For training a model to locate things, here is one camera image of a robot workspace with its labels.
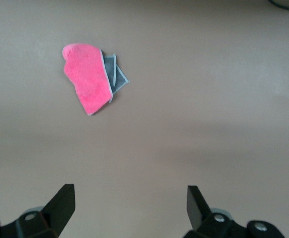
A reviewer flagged pink towel with grey back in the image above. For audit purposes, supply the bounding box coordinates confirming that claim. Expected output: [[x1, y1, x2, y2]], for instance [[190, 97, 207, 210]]
[[62, 43, 130, 117]]

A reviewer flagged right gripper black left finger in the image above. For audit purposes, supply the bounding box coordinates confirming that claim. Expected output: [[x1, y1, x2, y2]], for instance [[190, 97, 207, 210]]
[[0, 183, 76, 238]]

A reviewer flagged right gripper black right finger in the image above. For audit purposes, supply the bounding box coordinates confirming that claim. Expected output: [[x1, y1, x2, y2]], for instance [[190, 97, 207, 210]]
[[183, 185, 287, 238]]

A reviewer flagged brown table cover sheet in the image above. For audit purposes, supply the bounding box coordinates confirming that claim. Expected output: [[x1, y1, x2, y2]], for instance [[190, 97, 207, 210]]
[[0, 0, 289, 238]]

